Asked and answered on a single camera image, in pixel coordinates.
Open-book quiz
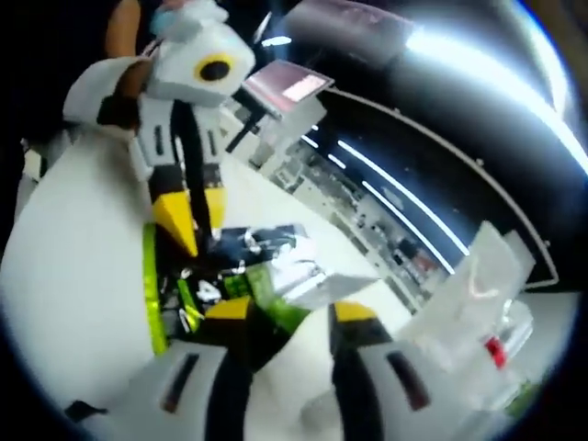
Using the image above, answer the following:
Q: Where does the green black skincare sachet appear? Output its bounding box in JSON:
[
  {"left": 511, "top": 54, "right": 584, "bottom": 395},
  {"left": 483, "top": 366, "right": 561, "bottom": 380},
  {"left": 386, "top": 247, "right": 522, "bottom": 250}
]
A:
[{"left": 141, "top": 220, "right": 322, "bottom": 368}]

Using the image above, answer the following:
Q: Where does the white lab counter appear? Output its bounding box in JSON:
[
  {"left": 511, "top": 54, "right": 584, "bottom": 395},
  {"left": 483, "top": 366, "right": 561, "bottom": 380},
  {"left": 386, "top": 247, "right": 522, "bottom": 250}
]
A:
[{"left": 256, "top": 137, "right": 451, "bottom": 313}]

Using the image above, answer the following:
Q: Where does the person's left hand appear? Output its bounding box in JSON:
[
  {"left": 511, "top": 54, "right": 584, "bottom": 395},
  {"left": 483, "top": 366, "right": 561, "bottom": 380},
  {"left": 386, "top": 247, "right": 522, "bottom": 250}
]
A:
[{"left": 95, "top": 58, "right": 153, "bottom": 130}]

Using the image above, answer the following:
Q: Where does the tall white skincare tube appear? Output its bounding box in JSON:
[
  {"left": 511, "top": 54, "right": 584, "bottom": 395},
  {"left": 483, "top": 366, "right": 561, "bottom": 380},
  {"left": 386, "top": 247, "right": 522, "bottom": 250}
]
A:
[{"left": 403, "top": 219, "right": 537, "bottom": 368}]

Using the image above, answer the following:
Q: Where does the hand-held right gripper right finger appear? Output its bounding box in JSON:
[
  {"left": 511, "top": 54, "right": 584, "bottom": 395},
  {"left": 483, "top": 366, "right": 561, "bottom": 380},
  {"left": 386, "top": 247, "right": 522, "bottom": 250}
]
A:
[{"left": 327, "top": 300, "right": 465, "bottom": 441}]

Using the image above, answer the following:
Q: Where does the computer monitor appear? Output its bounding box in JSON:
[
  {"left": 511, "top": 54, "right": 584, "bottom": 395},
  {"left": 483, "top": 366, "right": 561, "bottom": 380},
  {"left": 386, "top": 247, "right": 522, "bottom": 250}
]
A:
[{"left": 243, "top": 59, "right": 336, "bottom": 116}]

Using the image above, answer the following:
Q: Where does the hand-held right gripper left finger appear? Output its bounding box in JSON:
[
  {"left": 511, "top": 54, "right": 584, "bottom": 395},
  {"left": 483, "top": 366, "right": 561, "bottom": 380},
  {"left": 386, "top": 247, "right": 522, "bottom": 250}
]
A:
[{"left": 130, "top": 295, "right": 258, "bottom": 441}]

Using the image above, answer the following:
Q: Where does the dark hanging panel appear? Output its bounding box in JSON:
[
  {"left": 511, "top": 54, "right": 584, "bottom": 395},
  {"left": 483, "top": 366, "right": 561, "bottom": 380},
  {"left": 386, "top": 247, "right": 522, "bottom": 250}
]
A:
[{"left": 284, "top": 0, "right": 417, "bottom": 70}]

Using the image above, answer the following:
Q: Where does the ceiling light strip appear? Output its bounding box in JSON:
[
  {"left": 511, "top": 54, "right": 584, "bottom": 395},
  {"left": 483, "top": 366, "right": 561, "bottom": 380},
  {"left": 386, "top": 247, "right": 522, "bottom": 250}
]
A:
[
  {"left": 360, "top": 180, "right": 458, "bottom": 272},
  {"left": 337, "top": 140, "right": 469, "bottom": 256}
]

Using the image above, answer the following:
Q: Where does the long ceiling light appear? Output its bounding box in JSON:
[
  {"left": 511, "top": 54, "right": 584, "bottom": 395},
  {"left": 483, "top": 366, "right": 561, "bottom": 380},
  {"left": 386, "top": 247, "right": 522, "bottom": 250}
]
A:
[{"left": 403, "top": 17, "right": 588, "bottom": 171}]

